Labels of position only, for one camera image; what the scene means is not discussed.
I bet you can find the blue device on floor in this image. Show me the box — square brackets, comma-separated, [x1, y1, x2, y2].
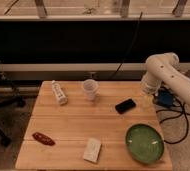
[154, 90, 174, 108]

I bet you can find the white toothpaste-like carton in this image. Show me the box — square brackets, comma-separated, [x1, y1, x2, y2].
[52, 80, 68, 105]

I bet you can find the black hanging cable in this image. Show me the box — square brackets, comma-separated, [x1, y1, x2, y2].
[108, 11, 144, 81]

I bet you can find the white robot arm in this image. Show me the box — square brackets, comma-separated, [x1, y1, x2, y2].
[141, 53, 190, 106]

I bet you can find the black floor cable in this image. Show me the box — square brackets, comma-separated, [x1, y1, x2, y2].
[156, 96, 190, 145]

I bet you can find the black eraser block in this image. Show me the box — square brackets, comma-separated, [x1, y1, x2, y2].
[115, 99, 136, 114]

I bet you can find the green round plate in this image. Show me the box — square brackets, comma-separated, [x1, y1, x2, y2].
[125, 123, 164, 164]

